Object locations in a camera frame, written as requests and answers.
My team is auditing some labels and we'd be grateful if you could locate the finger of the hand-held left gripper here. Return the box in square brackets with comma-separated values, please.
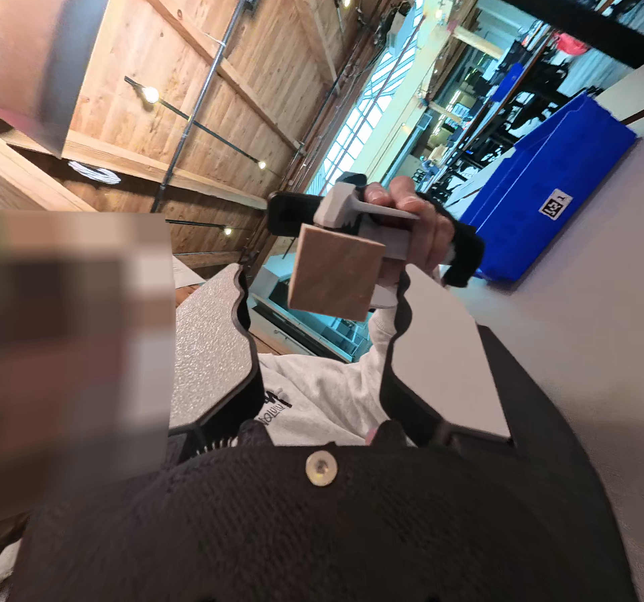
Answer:
[313, 182, 419, 234]
[369, 284, 400, 312]

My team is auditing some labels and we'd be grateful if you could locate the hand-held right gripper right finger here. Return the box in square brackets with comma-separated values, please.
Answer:
[380, 265, 512, 447]

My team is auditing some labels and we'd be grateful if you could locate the white ring light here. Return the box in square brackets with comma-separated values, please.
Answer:
[67, 160, 122, 185]

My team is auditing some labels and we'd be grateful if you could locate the wooden cube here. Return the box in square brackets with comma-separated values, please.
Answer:
[287, 223, 388, 323]

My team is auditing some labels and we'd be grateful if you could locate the grey panel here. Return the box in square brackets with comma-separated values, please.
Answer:
[0, 0, 124, 160]

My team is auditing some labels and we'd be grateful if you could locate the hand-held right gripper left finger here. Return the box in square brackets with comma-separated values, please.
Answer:
[168, 263, 265, 434]

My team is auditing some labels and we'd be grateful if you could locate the metal conduit pipe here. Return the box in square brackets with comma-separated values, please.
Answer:
[151, 0, 277, 212]

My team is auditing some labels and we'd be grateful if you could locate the black light rail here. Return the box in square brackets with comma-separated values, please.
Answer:
[165, 218, 234, 235]
[123, 76, 270, 170]

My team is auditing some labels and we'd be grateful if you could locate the person's white sweatshirt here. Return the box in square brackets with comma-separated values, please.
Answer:
[257, 350, 418, 448]

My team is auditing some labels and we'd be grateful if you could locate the large paned window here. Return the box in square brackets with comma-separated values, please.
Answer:
[306, 0, 428, 195]

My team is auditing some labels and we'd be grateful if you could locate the person's left hand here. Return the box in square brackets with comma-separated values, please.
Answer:
[362, 175, 456, 287]

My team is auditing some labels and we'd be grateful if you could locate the printed paper sheet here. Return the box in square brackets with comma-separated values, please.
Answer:
[172, 255, 207, 291]

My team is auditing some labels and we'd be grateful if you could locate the blue plastic bin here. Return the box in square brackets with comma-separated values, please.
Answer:
[460, 90, 639, 283]

